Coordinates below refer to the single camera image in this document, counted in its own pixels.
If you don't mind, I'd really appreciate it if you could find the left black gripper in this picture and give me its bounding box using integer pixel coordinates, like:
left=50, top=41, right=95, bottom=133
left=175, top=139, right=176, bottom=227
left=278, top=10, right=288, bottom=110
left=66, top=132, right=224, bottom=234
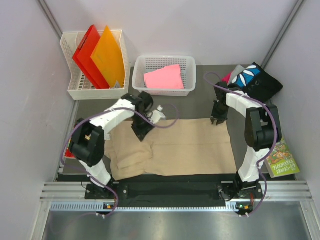
left=130, top=113, right=156, bottom=142

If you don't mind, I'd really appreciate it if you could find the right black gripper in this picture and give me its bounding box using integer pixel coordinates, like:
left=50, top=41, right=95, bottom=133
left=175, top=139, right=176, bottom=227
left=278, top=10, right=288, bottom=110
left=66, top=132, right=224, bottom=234
left=210, top=101, right=230, bottom=126

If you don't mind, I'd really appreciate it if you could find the beige t shirt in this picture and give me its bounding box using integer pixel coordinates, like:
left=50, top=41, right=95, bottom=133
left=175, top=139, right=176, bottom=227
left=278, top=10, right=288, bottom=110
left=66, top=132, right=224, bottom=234
left=104, top=118, right=237, bottom=181

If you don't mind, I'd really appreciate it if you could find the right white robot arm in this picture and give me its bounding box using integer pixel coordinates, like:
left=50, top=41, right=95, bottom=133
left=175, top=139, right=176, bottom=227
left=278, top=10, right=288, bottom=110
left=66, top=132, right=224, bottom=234
left=210, top=82, right=282, bottom=200

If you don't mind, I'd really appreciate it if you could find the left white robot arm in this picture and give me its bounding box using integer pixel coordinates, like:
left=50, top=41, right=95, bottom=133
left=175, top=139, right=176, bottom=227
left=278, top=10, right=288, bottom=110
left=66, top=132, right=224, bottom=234
left=68, top=91, right=154, bottom=199

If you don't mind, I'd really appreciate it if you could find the magenta folded t shirt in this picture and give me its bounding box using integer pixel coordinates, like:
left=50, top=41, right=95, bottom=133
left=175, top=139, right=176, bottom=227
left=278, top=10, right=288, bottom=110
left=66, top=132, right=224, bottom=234
left=221, top=71, right=234, bottom=85

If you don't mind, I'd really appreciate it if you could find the grey folded t shirt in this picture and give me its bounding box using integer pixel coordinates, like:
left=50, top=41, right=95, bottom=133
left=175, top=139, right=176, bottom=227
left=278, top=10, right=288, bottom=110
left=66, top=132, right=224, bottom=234
left=230, top=65, right=246, bottom=79

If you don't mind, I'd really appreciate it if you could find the white perforated plastic basket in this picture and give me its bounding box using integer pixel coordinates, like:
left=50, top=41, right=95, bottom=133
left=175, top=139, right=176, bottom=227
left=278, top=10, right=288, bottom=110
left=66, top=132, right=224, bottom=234
left=132, top=55, right=197, bottom=97

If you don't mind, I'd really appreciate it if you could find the pink t shirt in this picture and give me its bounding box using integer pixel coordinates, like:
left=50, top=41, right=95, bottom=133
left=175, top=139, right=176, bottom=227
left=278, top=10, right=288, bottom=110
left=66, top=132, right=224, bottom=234
left=144, top=64, right=184, bottom=90

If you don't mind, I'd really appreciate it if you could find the white file organizer rack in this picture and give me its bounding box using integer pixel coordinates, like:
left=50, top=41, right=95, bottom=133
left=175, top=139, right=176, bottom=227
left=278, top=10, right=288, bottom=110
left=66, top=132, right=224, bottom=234
left=60, top=30, right=131, bottom=101

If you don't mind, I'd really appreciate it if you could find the orange clip file folder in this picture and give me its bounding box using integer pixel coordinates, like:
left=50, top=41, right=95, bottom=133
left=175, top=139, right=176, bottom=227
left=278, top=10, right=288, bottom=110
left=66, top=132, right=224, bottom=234
left=90, top=26, right=125, bottom=89

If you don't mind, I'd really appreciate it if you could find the red illustrated book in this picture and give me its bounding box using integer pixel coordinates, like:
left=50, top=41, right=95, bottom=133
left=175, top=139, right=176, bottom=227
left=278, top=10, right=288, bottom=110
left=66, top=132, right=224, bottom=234
left=64, top=134, right=76, bottom=159

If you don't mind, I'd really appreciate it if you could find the green treehouse book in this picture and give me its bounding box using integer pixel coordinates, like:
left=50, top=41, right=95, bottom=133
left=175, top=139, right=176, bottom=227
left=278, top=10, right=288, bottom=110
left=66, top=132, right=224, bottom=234
left=265, top=138, right=300, bottom=178

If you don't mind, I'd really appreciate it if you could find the red clip file folder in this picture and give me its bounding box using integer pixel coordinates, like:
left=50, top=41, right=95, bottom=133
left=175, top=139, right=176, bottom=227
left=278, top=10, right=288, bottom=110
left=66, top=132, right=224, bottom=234
left=72, top=25, right=110, bottom=89

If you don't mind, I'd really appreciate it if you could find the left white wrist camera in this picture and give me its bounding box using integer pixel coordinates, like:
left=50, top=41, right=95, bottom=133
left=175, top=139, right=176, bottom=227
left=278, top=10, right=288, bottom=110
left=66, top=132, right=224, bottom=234
left=148, top=105, right=166, bottom=125

